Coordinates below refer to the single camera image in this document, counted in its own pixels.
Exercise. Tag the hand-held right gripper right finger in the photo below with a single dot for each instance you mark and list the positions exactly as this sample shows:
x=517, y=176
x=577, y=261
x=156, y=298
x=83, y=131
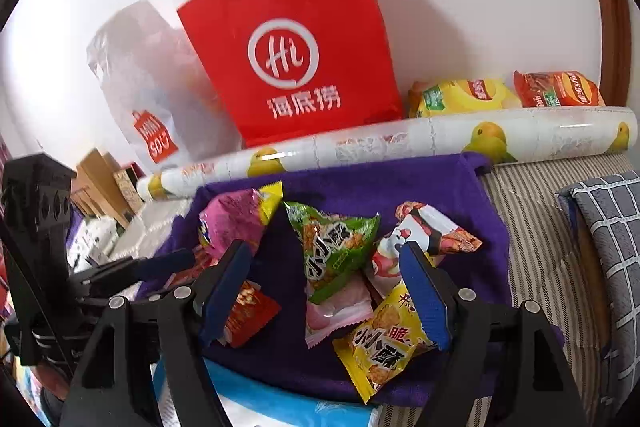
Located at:
x=425, y=297

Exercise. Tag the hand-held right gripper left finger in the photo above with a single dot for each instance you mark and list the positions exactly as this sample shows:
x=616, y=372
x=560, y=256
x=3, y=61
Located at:
x=227, y=302

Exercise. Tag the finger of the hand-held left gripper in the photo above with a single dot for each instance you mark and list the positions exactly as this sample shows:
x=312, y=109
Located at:
x=170, y=263

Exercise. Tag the red snack packet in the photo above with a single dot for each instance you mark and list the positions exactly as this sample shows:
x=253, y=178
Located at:
x=252, y=312

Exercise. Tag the panda print snack packet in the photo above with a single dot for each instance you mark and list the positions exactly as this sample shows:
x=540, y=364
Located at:
x=425, y=227

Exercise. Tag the pink and yellow snack packet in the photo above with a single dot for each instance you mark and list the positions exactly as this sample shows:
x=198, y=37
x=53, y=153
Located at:
x=235, y=217

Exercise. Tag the light pink snack packet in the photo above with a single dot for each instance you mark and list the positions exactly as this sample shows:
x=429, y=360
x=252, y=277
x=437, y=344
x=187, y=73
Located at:
x=335, y=312

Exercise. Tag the green triangular snack packet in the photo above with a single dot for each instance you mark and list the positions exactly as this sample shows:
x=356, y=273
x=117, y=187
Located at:
x=330, y=247

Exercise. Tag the cardboard box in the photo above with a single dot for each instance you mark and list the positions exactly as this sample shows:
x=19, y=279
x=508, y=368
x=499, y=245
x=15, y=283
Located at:
x=97, y=187

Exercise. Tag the purple towel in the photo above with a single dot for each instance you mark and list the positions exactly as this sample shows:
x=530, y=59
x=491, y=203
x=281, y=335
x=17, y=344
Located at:
x=285, y=347

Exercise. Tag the small printed carton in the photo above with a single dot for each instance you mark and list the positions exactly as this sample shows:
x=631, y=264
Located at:
x=127, y=189

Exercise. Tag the blue plastic packet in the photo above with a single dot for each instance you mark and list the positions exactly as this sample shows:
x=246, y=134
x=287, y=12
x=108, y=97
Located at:
x=280, y=402

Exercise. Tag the striped bed sheet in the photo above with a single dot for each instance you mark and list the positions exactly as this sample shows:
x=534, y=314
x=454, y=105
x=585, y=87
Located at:
x=530, y=217

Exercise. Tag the fruit print tablecloth roll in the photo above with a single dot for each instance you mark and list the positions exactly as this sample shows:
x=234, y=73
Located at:
x=400, y=142

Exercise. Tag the white plastic shopping bag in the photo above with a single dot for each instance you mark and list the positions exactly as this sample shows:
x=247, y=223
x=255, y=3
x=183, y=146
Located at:
x=140, y=72

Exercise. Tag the grey checked pillow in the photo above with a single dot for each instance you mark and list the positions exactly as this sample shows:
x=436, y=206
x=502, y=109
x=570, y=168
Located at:
x=610, y=227

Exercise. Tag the yellow chips bag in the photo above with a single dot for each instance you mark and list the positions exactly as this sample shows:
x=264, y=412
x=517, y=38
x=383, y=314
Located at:
x=460, y=99

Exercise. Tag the orange chips bag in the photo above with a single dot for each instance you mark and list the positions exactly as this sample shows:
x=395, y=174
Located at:
x=560, y=89

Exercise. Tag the red paper bag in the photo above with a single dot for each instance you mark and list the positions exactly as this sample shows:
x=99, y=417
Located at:
x=300, y=7

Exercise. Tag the brown wooden door frame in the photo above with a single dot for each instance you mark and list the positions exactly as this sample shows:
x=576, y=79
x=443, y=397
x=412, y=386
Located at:
x=612, y=32

